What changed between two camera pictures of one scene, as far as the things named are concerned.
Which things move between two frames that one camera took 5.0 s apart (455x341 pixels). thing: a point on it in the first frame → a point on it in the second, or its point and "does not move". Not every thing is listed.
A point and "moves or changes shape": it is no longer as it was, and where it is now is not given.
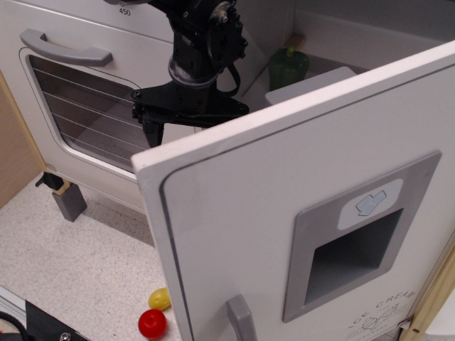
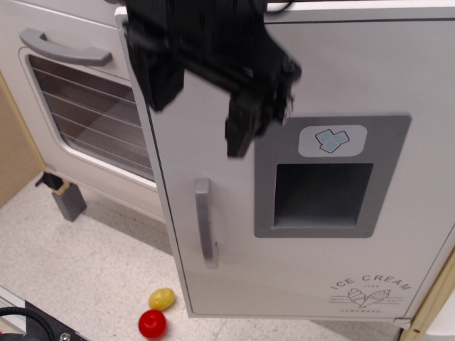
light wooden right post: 434,301 does not move
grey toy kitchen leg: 70,201 does not move
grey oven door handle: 81,56 does not move
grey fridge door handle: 241,317 → 204,207
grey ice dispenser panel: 361,238 → 326,177
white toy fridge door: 325,219 moves or changes shape
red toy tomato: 152,323 does not move
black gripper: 193,106 → 243,58
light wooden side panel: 21,163 does not move
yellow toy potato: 160,298 does not move
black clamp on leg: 52,181 does not move
